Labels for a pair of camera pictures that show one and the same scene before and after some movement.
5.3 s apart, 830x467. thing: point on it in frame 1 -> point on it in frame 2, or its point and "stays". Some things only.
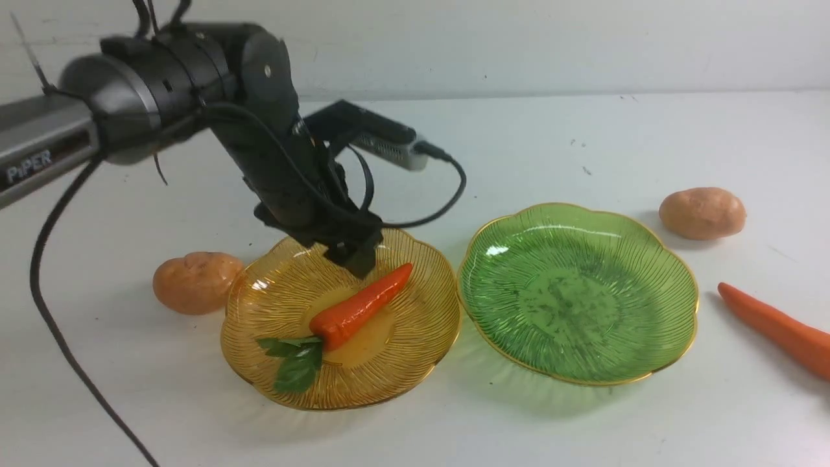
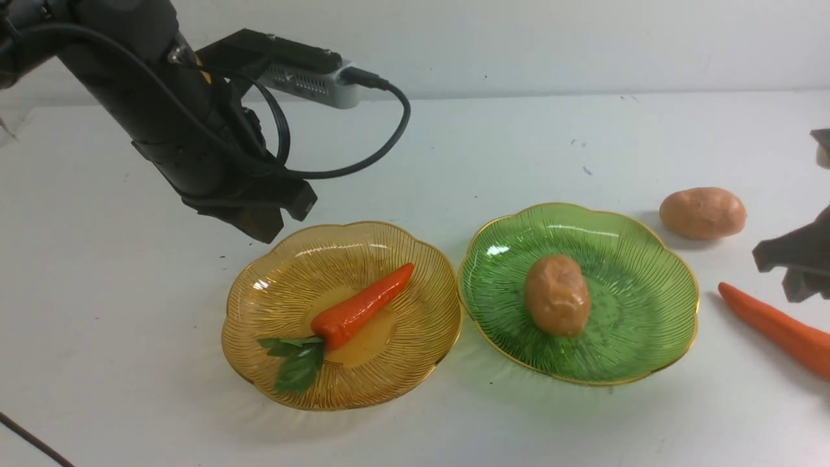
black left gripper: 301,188 -> 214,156
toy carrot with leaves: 302,359 stays
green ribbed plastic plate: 573,295 stays
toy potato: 703,213 stays
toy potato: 197,283 -> 557,296
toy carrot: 810,345 stays
